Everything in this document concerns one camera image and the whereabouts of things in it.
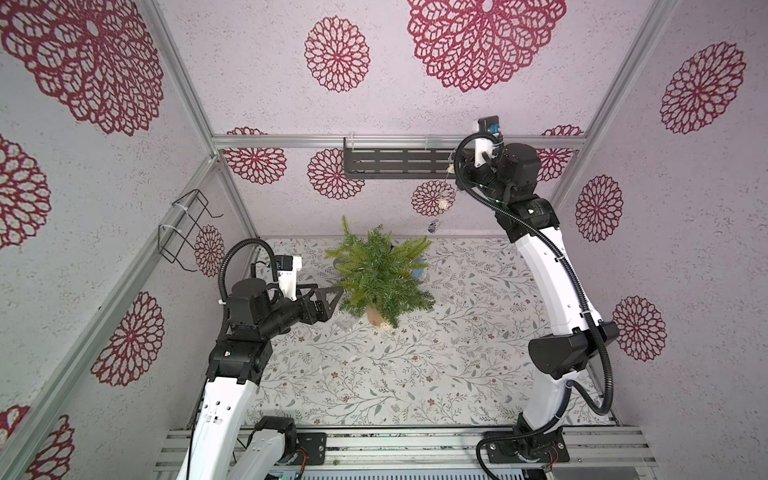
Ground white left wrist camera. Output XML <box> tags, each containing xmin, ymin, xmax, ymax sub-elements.
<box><xmin>275</xmin><ymin>255</ymin><xmax>303</xmax><ymax>301</ymax></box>

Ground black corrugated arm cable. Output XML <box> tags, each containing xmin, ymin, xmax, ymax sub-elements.
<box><xmin>217</xmin><ymin>238</ymin><xmax>280</xmax><ymax>301</ymax></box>
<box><xmin>452</xmin><ymin>133</ymin><xmax>616</xmax><ymax>480</ymax></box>

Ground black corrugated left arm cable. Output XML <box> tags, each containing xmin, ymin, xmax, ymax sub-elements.
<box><xmin>217</xmin><ymin>238</ymin><xmax>280</xmax><ymax>301</ymax></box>

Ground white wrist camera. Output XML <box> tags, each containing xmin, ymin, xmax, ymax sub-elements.
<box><xmin>474</xmin><ymin>115</ymin><xmax>503</xmax><ymax>168</ymax></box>
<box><xmin>275</xmin><ymin>255</ymin><xmax>303</xmax><ymax>301</ymax></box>

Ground small green christmas tree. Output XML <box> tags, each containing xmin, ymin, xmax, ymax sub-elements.
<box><xmin>325</xmin><ymin>218</ymin><xmax>436</xmax><ymax>328</ymax></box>

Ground black wire wall basket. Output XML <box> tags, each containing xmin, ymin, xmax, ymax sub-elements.
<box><xmin>155</xmin><ymin>189</ymin><xmax>222</xmax><ymax>273</ymax></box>

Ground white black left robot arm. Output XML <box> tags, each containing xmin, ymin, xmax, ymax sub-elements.
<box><xmin>177</xmin><ymin>278</ymin><xmax>344</xmax><ymax>479</ymax></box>

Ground string lights with ornaments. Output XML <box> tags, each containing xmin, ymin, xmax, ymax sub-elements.
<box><xmin>427</xmin><ymin>163</ymin><xmax>455</xmax><ymax>234</ymax></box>

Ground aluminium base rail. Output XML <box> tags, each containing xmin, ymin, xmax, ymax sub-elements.
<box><xmin>153</xmin><ymin>418</ymin><xmax>657</xmax><ymax>479</ymax></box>

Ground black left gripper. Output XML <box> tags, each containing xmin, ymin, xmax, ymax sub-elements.
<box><xmin>259</xmin><ymin>285</ymin><xmax>343</xmax><ymax>340</ymax></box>

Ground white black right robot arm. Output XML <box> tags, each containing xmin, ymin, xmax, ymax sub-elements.
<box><xmin>452</xmin><ymin>133</ymin><xmax>618</xmax><ymax>451</ymax></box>

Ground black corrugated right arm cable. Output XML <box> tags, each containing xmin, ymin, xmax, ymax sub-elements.
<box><xmin>452</xmin><ymin>133</ymin><xmax>616</xmax><ymax>480</ymax></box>

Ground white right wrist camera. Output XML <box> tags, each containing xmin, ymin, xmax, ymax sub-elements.
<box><xmin>474</xmin><ymin>115</ymin><xmax>503</xmax><ymax>168</ymax></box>

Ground grey metal wall shelf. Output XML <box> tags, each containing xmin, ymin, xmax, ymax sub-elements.
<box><xmin>342</xmin><ymin>138</ymin><xmax>454</xmax><ymax>180</ymax></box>

